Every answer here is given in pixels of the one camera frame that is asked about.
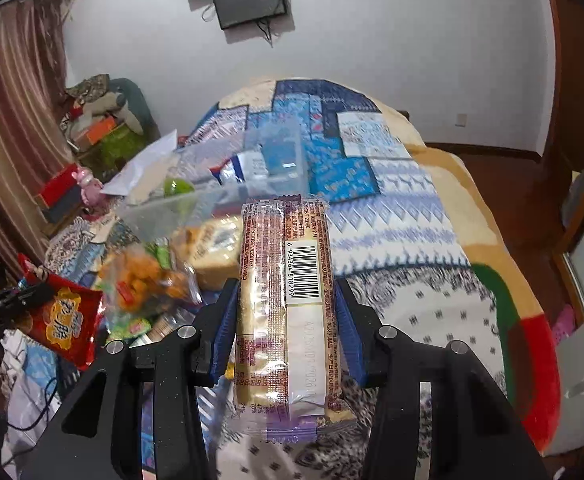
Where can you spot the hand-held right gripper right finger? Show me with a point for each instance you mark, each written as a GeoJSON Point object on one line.
{"type": "Point", "coordinates": [348, 332]}

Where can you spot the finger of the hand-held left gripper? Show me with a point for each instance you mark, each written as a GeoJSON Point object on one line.
{"type": "Point", "coordinates": [2, 307]}

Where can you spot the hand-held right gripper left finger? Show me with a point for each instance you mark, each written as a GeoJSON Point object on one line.
{"type": "Point", "coordinates": [224, 332]}

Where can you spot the red snack bag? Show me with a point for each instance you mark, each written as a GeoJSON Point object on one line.
{"type": "Point", "coordinates": [62, 320]}

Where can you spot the long biscuit packet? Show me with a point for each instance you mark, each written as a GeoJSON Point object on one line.
{"type": "Point", "coordinates": [302, 270]}

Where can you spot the tan pastry packet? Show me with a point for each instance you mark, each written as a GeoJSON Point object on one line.
{"type": "Point", "coordinates": [212, 255]}

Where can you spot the green snack packet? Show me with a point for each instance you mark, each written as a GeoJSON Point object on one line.
{"type": "Point", "coordinates": [129, 329]}

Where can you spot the orange snack packet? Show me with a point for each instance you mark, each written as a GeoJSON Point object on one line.
{"type": "Point", "coordinates": [142, 275]}

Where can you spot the clear plastic container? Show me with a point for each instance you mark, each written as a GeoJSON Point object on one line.
{"type": "Point", "coordinates": [272, 140]}

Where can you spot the white plastic bag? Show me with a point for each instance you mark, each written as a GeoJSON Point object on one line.
{"type": "Point", "coordinates": [27, 400]}

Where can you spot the dark grey box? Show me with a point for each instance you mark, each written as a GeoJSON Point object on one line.
{"type": "Point", "coordinates": [64, 207]}

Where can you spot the red box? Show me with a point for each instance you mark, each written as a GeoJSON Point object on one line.
{"type": "Point", "coordinates": [57, 185]}

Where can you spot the pink toy figure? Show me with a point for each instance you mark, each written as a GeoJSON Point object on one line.
{"type": "Point", "coordinates": [88, 185]}

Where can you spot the green round thing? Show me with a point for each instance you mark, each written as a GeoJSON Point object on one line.
{"type": "Point", "coordinates": [179, 187]}

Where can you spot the blue white snack packet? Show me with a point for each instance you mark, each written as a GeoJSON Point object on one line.
{"type": "Point", "coordinates": [252, 165]}

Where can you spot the striped brown curtain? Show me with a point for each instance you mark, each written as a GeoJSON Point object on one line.
{"type": "Point", "coordinates": [12, 135]}

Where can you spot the white pillow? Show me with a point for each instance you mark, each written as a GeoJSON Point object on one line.
{"type": "Point", "coordinates": [142, 165]}

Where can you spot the orange box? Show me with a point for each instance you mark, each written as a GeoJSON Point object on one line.
{"type": "Point", "coordinates": [97, 131]}

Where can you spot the patterned cloth bag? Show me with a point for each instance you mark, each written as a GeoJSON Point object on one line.
{"type": "Point", "coordinates": [88, 87]}

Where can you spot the wooden wardrobe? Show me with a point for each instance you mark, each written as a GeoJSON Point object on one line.
{"type": "Point", "coordinates": [576, 85]}

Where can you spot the wall socket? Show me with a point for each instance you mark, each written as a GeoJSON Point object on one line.
{"type": "Point", "coordinates": [460, 120]}

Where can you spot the small black wall monitor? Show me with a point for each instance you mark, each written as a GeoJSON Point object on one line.
{"type": "Point", "coordinates": [249, 2]}

